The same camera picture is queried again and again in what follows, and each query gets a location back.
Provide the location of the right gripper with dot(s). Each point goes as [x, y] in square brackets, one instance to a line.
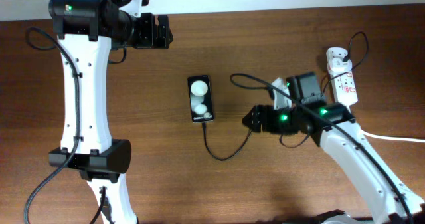
[265, 123]

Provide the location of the white charger plug adapter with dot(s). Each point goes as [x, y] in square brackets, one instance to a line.
[338, 66]

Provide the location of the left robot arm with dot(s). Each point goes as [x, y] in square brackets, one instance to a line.
[87, 31]

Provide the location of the white power strip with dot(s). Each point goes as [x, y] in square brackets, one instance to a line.
[343, 84]

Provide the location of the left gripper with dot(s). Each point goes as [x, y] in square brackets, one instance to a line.
[147, 40]

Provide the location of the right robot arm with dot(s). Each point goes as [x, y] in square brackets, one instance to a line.
[335, 130]

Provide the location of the black smartphone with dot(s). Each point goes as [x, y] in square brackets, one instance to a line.
[200, 98]

